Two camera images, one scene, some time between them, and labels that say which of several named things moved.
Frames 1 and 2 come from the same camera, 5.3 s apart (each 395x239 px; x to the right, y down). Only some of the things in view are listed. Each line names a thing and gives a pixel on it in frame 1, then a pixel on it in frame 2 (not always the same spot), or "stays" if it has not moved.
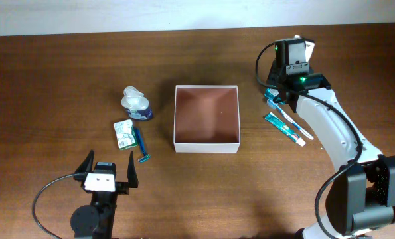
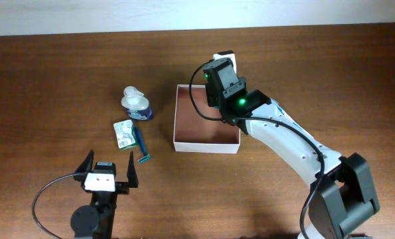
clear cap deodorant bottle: [137, 104] stays
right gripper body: [276, 73] to [214, 93]
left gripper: [123, 187] stays
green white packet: [125, 135] stays
